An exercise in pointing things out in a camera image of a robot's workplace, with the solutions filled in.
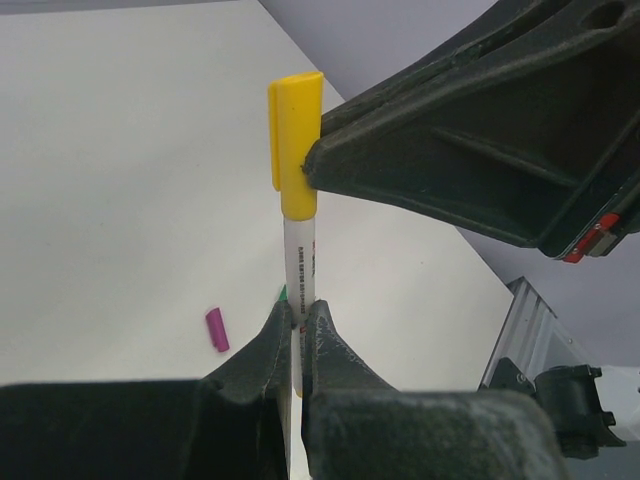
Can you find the aluminium extrusion rail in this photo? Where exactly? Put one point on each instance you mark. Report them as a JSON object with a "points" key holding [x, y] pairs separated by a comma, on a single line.
{"points": [[532, 341]]}

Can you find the green pen cap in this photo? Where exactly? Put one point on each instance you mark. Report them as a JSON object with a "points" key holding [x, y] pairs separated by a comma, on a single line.
{"points": [[283, 294]]}

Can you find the yellow pen cap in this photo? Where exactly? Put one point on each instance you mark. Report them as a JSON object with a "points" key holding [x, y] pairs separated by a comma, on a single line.
{"points": [[294, 112]]}

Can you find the purple pen cap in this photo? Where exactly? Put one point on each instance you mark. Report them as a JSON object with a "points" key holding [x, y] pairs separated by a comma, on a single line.
{"points": [[216, 329]]}

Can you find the white pen yellow end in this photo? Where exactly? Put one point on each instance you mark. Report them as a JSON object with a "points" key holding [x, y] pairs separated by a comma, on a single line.
{"points": [[299, 257]]}

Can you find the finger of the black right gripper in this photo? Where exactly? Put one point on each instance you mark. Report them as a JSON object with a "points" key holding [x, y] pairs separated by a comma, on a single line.
{"points": [[550, 163], [510, 40]]}

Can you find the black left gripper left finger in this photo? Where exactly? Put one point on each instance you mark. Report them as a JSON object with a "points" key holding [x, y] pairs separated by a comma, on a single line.
{"points": [[231, 424]]}

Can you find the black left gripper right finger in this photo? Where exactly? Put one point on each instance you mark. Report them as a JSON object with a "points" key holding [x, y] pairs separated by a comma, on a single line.
{"points": [[357, 426]]}

